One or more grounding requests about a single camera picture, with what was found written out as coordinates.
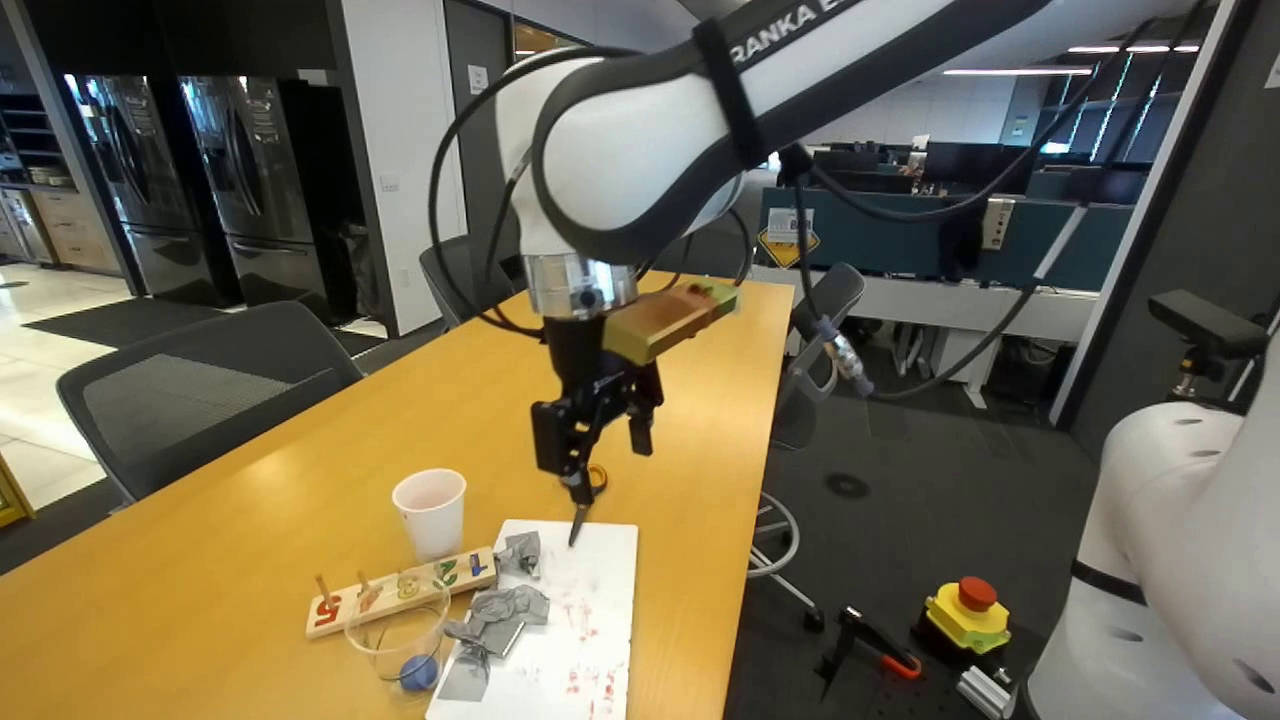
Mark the dark grey office chair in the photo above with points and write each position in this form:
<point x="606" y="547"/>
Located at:
<point x="464" y="283"/>

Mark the white whiteboard sheet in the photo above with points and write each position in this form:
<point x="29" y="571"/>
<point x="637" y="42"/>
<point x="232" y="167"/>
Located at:
<point x="579" y="663"/>

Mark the wrist camera mount block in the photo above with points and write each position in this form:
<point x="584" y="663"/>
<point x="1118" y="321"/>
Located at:
<point x="659" y="321"/>

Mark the crumpled grey tape piece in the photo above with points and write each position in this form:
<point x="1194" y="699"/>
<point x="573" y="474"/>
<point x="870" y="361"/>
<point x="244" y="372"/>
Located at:
<point x="520" y="555"/>

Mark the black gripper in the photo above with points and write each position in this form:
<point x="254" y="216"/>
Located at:
<point x="594" y="388"/>

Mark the wooden number puzzle board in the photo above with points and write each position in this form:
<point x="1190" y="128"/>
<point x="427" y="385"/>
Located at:
<point x="372" y="599"/>

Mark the yellow red emergency stop button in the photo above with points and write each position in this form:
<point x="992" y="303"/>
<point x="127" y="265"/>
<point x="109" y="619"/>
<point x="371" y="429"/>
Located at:
<point x="971" y="615"/>

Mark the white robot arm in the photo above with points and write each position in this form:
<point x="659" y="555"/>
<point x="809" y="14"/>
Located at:
<point x="1174" y="600"/>

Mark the white paper cup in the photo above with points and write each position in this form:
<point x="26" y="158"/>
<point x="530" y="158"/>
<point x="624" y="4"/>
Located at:
<point x="433" y="510"/>

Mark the orange grey scissors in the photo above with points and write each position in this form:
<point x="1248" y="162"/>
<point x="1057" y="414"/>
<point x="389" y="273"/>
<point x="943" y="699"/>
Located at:
<point x="584" y="495"/>

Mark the black orange clamp tool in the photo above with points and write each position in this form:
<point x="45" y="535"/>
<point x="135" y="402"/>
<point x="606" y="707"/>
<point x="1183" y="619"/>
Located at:
<point x="855" y="628"/>

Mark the grey mesh office chair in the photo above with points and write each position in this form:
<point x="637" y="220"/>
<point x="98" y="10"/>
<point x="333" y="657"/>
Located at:
<point x="165" y="406"/>

